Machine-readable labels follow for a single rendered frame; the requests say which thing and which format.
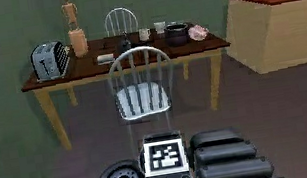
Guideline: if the dark cooking pot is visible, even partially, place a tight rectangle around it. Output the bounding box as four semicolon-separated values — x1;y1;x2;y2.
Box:
162;20;191;50

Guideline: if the white mug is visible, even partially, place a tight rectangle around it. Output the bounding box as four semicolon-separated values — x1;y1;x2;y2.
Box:
137;26;153;43

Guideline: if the pink crumpled cloth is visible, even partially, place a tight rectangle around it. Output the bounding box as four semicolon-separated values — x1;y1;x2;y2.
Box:
187;22;211;43

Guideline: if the dark glass bottle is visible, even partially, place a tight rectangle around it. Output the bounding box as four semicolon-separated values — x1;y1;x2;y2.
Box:
117;30;134;54

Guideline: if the wooden cabinet red top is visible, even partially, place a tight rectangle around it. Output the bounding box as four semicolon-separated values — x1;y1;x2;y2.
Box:
218;0;307;80

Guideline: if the brown top dining table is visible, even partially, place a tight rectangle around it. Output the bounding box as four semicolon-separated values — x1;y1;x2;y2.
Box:
14;16;244;157

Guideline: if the silver toaster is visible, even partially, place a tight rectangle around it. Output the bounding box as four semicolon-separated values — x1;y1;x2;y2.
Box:
28;38;75;84

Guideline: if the white spindle back chair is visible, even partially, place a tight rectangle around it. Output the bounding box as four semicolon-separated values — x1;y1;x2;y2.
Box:
101;5;140;38
102;41;183;141

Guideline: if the small grey box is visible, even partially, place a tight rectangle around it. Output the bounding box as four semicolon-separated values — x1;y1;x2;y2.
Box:
96;51;116;65

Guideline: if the clear drinking glass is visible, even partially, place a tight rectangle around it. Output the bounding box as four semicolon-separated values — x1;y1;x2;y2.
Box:
153;21;167;36

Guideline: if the wooden figure statue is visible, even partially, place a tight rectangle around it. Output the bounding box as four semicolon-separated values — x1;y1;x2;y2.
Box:
59;0;91;60

